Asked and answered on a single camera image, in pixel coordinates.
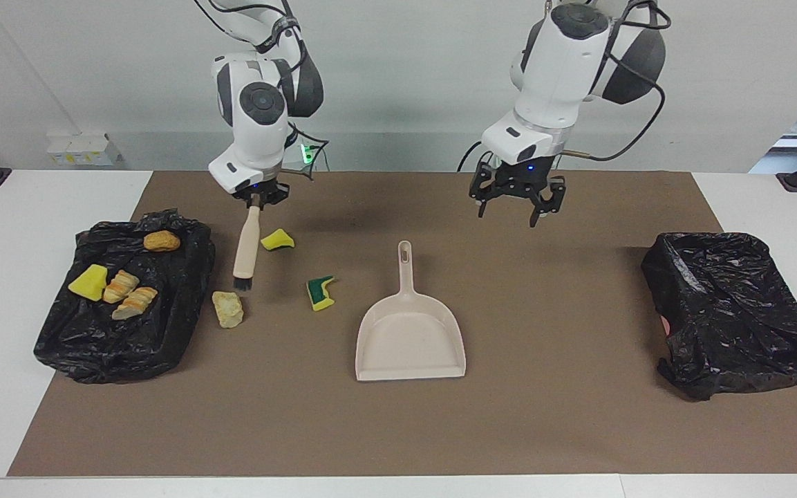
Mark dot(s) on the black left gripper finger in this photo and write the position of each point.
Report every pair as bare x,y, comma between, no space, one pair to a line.
550,197
484,192

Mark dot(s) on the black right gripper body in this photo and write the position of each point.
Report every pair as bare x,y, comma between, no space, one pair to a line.
263,191

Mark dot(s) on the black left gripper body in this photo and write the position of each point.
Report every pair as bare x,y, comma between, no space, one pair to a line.
519,174

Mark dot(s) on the beige hand brush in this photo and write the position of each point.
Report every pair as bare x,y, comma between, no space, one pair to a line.
247,249

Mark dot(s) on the brown toy bread roll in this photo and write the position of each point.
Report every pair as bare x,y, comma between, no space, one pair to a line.
162,241

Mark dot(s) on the pale toy bread chunk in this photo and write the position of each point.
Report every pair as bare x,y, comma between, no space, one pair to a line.
135,303
227,309

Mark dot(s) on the orange-striped toy croissant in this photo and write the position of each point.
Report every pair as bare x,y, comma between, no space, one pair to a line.
120,286

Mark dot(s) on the beige plastic dustpan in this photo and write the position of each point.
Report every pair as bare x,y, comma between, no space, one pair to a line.
408,346

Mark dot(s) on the yellow sponge piece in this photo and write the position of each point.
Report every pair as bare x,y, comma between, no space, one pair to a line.
276,240
88,283

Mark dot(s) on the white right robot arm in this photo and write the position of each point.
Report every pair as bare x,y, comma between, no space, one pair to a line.
253,131

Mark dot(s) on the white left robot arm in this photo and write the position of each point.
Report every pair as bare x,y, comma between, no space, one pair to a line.
557,83

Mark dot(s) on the black bag-lined bin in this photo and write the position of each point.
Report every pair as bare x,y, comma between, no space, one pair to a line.
115,346
730,311

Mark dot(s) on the green and yellow sponge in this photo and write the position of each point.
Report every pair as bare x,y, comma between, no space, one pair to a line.
319,296

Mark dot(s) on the brown table mat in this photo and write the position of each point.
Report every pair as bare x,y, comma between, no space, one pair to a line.
398,449

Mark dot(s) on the white wall socket box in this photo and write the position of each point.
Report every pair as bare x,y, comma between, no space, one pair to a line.
80,149

